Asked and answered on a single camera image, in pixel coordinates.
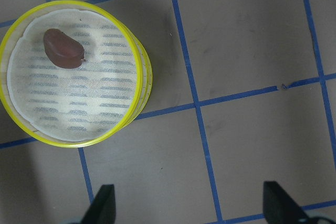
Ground brown steamed bun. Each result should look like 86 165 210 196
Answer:
43 28 86 69

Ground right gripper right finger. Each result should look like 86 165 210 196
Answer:
262 181 315 224

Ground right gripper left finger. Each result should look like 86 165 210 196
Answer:
80 184 116 224

